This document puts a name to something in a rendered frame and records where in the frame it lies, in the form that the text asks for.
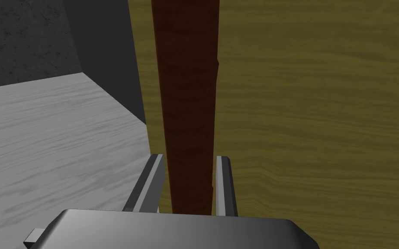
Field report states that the dark brown wooden bar handle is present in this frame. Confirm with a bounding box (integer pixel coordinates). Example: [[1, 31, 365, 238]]
[[151, 0, 221, 216]]

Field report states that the olive wooden cupboard door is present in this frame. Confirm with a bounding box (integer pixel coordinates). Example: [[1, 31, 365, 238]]
[[127, 0, 399, 249]]

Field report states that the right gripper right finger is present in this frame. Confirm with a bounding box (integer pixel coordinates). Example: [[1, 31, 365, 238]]
[[216, 155, 238, 217]]

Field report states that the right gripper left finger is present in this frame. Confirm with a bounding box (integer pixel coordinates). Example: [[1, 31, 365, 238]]
[[122, 153, 165, 214]]

